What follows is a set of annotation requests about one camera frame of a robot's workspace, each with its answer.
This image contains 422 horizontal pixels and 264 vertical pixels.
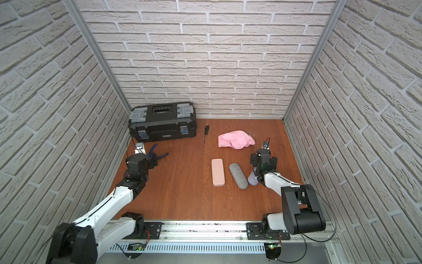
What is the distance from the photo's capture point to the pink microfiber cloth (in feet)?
3.42

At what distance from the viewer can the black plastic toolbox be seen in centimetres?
97

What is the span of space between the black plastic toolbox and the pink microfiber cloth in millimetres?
232
